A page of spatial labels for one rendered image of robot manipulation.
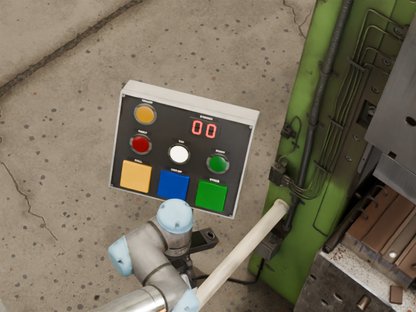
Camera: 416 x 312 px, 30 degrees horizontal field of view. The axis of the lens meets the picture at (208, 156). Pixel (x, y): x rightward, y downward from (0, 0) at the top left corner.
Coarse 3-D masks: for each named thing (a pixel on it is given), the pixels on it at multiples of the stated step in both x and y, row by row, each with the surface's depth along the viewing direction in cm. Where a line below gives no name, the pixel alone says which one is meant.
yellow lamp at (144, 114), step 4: (140, 108) 190; (144, 108) 190; (148, 108) 190; (136, 112) 191; (140, 112) 190; (144, 112) 190; (148, 112) 190; (152, 112) 190; (140, 116) 191; (144, 116) 191; (148, 116) 190; (152, 116) 190; (140, 120) 192; (144, 120) 191; (148, 120) 191
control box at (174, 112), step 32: (128, 96) 189; (160, 96) 191; (192, 96) 194; (128, 128) 194; (160, 128) 192; (192, 128) 190; (224, 128) 188; (128, 160) 198; (160, 160) 196; (192, 160) 194; (192, 192) 198
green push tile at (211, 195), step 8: (200, 184) 196; (208, 184) 195; (216, 184) 195; (200, 192) 197; (208, 192) 196; (216, 192) 196; (224, 192) 195; (200, 200) 198; (208, 200) 197; (216, 200) 197; (224, 200) 197; (208, 208) 199; (216, 208) 198
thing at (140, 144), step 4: (136, 140) 194; (140, 140) 194; (144, 140) 194; (132, 144) 195; (136, 144) 195; (140, 144) 194; (144, 144) 194; (148, 144) 194; (136, 148) 195; (140, 148) 195; (144, 148) 195; (148, 148) 195
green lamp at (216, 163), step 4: (216, 156) 192; (212, 160) 192; (216, 160) 192; (220, 160) 192; (224, 160) 192; (212, 164) 193; (216, 164) 193; (220, 164) 192; (224, 164) 192; (212, 168) 194; (216, 168) 193; (220, 168) 193; (224, 168) 193
